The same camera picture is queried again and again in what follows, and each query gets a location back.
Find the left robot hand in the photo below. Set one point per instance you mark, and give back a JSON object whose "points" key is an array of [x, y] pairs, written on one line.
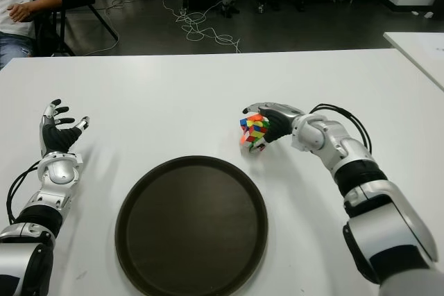
{"points": [[59, 138]]}

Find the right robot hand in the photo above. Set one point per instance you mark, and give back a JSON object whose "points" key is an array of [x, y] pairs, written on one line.
{"points": [[281, 124]]}

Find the multicoloured Rubik's cube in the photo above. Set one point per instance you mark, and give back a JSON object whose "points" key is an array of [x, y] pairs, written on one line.
{"points": [[253, 128]]}

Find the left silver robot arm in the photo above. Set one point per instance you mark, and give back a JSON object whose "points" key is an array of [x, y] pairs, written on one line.
{"points": [[59, 171]]}

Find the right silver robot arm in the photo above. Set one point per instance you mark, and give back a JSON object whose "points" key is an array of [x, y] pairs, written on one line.
{"points": [[388, 230]]}

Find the dark brown round plate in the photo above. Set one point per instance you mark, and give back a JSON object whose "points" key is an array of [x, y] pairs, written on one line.
{"points": [[190, 226]]}

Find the white side table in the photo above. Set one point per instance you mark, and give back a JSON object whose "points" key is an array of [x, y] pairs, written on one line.
{"points": [[416, 50]]}

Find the small white floor object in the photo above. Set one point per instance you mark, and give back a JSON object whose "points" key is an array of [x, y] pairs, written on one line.
{"points": [[429, 15]]}

